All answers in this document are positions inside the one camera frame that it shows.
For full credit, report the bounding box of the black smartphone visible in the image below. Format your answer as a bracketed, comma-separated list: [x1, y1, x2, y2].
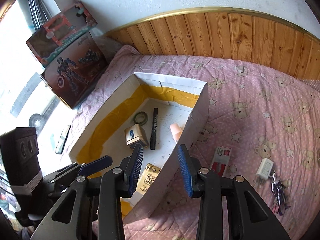
[55, 124, 72, 154]

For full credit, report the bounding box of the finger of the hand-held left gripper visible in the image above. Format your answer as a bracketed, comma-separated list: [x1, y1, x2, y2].
[49, 162, 82, 183]
[79, 155, 113, 177]

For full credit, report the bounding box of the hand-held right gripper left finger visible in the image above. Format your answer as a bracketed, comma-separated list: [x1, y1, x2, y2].
[37, 144, 145, 240]

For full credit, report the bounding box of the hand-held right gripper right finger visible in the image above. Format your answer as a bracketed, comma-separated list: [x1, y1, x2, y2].
[177, 144, 292, 240]

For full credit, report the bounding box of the window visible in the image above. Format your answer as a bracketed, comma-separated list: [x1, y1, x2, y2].
[0, 0, 75, 135]

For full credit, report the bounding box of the black marker pen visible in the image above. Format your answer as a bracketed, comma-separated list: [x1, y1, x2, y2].
[149, 107, 160, 150]

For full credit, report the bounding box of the red teal toy box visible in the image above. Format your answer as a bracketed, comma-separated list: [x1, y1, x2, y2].
[26, 1, 98, 68]

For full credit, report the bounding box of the pink bear printed blanket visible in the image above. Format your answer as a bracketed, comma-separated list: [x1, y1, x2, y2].
[60, 45, 320, 240]

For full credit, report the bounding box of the purple silver toy figure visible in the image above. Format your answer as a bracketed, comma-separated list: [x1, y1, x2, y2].
[271, 170, 292, 215]

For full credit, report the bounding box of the mauve pillow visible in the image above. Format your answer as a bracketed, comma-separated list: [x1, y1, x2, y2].
[95, 36, 137, 64]

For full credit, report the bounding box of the small pink block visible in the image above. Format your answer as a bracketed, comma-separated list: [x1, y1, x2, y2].
[169, 123, 183, 143]

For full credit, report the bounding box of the white charger adapter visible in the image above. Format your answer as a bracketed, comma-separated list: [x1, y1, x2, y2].
[255, 158, 275, 188]

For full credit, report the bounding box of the green tape roll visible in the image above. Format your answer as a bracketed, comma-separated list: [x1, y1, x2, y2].
[133, 111, 149, 125]

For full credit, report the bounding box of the white cardboard box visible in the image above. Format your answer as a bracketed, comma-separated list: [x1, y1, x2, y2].
[68, 72, 210, 218]

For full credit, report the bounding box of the cream rectangular box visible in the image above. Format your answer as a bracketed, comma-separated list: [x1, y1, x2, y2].
[136, 162, 162, 195]

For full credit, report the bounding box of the tan box with blue mark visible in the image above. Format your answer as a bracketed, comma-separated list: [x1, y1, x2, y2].
[124, 126, 148, 150]

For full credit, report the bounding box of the red and white small box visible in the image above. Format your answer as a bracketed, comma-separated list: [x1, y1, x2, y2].
[209, 146, 232, 178]

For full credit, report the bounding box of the brown robot toy box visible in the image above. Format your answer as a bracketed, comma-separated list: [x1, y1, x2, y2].
[40, 31, 109, 110]

